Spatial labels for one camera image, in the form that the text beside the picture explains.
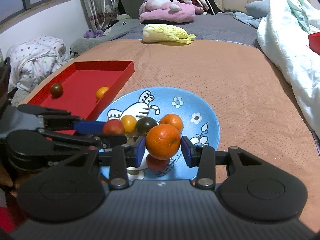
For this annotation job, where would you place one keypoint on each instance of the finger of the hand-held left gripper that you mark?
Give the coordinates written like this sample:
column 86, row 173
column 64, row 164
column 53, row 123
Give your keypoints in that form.
column 87, row 127
column 110, row 140

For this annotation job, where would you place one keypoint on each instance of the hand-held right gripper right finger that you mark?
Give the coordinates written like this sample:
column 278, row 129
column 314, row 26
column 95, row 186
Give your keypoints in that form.
column 186, row 152

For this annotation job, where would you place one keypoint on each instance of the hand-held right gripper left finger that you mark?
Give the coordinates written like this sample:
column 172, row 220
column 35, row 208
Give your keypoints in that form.
column 140, row 152

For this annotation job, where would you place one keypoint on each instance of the red tomato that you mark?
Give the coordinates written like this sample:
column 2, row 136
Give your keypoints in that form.
column 113, row 127

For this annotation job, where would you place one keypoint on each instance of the orange tangerine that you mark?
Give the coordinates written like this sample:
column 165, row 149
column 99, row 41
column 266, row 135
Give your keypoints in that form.
column 172, row 121
column 163, row 142

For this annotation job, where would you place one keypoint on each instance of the small yellow-orange citrus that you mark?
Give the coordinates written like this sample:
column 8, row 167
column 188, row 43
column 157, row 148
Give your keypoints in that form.
column 102, row 92
column 128, row 123

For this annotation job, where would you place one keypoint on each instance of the dark green tomato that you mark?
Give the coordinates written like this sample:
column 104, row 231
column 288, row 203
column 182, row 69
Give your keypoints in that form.
column 145, row 126

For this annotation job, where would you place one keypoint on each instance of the red tray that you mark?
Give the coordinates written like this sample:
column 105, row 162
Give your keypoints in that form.
column 82, row 85

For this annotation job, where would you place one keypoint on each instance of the blue cartoon print plate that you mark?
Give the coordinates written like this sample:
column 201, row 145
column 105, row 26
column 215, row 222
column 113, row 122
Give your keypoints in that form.
column 190, row 105

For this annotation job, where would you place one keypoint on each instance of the grey fleece blanket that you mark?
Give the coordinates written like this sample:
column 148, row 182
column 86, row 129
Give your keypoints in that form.
column 18, row 97

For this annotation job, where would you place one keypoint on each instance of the dark brown tomato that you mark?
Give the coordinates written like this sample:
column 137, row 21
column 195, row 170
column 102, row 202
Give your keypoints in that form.
column 56, row 89

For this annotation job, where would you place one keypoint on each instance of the polka dot white blanket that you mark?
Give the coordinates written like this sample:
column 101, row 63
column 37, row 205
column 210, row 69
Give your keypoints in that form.
column 37, row 60

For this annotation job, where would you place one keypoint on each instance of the orange textured mat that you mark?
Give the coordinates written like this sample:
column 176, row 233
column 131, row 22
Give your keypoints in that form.
column 237, row 80

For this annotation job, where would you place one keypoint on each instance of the purple plush toy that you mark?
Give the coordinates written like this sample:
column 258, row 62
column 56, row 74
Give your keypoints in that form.
column 92, row 33

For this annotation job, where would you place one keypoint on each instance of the grey plush toy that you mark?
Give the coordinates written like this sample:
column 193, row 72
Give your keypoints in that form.
column 120, row 27

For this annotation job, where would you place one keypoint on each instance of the napa cabbage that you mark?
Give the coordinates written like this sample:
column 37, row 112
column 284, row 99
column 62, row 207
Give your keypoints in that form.
column 162, row 33

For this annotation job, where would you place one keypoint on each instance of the patterned curtain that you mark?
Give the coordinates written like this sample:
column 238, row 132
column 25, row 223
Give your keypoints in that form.
column 100, row 2

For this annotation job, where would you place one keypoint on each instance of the grey bed sheet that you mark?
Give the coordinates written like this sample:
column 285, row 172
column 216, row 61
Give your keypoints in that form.
column 220, row 27

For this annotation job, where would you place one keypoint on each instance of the pink plush toy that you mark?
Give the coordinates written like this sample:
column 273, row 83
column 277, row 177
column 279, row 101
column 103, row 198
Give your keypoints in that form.
column 162, row 12

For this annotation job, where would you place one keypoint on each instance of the light blue cloth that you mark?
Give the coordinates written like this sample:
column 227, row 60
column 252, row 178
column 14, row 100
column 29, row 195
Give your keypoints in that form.
column 247, row 20

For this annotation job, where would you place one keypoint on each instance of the white duvet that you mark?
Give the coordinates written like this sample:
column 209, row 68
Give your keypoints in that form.
column 287, row 42

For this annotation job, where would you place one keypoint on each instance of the light blue pillow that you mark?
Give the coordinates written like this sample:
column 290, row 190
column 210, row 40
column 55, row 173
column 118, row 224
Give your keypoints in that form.
column 258, row 7

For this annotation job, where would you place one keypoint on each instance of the red box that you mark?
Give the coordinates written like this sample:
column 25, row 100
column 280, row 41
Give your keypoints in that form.
column 314, row 42

